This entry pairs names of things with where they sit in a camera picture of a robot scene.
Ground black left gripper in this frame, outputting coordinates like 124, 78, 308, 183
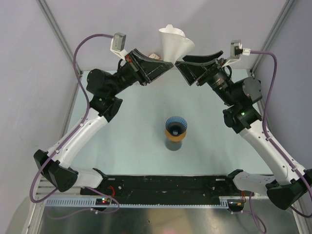
108, 49, 174, 97

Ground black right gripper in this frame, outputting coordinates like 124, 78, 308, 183
175, 51, 237, 106

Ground white paper coffee filters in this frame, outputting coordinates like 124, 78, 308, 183
149, 53, 161, 60

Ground single white paper filter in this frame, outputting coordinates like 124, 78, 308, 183
158, 24, 195, 64

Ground blue glass dripper cone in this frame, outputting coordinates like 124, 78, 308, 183
165, 116, 188, 137

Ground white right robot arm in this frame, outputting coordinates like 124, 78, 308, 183
175, 51, 312, 210

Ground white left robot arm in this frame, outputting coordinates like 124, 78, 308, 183
34, 49, 174, 195

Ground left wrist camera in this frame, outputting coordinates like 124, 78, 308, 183
110, 32, 128, 60

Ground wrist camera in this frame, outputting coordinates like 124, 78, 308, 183
222, 39, 251, 67
110, 32, 128, 60

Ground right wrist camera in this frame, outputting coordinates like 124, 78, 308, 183
222, 39, 251, 67

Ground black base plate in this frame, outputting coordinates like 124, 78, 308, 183
80, 175, 255, 205

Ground white cable duct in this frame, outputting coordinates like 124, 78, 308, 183
45, 197, 229, 209

